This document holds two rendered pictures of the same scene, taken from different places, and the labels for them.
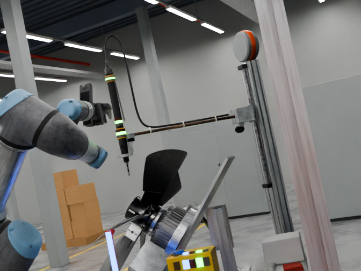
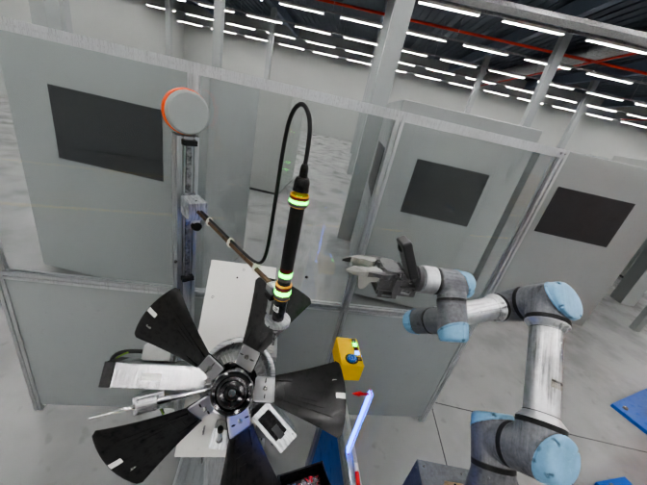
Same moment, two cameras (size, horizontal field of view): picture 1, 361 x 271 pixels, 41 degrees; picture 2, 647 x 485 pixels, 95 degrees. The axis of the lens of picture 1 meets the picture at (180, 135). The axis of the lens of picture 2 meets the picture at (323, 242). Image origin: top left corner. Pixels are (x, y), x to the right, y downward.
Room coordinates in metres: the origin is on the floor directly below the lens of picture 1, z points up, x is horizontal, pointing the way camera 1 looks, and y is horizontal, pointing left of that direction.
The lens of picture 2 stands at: (2.32, 0.87, 2.01)
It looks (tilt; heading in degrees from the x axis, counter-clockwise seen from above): 24 degrees down; 246
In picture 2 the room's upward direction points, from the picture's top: 13 degrees clockwise
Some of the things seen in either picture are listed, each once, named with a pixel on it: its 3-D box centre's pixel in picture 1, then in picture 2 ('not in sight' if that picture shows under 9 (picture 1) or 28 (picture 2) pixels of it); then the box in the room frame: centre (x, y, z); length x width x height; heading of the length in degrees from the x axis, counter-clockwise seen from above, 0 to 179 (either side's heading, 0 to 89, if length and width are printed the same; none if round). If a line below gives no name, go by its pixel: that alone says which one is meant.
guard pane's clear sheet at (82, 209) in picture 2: not in sight; (284, 212); (1.96, -0.45, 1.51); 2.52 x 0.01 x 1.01; 168
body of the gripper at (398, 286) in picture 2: (91, 113); (397, 278); (1.84, 0.32, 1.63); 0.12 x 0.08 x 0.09; 167
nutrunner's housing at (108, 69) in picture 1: (116, 111); (288, 257); (2.12, 0.26, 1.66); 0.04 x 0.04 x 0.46
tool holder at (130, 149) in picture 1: (125, 145); (277, 305); (2.13, 0.25, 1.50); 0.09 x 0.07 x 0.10; 113
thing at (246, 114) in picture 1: (243, 114); (193, 207); (2.36, -0.32, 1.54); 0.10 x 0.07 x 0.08; 113
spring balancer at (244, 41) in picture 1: (245, 46); (186, 112); (2.40, -0.41, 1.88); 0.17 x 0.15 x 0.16; 168
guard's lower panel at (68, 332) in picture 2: not in sight; (260, 361); (1.96, -0.45, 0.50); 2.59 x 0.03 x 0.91; 168
